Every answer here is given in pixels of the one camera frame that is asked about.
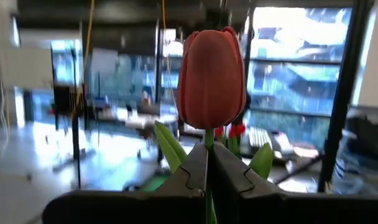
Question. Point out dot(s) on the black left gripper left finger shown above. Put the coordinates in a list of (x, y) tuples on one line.
[(130, 208)]

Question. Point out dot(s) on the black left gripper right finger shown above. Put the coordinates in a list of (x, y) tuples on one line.
[(285, 211)]

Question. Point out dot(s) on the bright red artificial tulip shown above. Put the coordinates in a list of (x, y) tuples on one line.
[(232, 133), (241, 129)]

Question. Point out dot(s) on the dark red artificial tulip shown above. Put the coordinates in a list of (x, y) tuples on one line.
[(210, 81)]

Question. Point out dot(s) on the green table mat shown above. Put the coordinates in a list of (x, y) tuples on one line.
[(154, 185)]

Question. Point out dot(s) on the black tripod stand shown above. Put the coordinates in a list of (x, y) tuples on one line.
[(76, 140)]

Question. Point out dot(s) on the black equipment rack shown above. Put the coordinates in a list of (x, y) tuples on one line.
[(63, 99)]

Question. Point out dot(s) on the thick black pole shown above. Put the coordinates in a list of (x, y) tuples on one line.
[(344, 93)]

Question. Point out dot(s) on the large glass window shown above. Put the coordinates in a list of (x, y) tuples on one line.
[(301, 77)]

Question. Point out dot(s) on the white board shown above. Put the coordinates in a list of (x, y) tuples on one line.
[(105, 62)]

